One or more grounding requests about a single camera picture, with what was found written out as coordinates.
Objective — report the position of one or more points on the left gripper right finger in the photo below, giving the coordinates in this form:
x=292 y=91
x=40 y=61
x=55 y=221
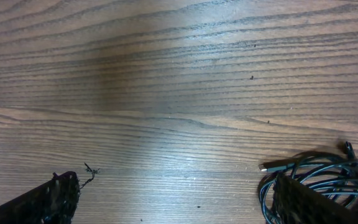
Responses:
x=296 y=203

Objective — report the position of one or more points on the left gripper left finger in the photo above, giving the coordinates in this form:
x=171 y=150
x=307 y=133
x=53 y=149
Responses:
x=53 y=202

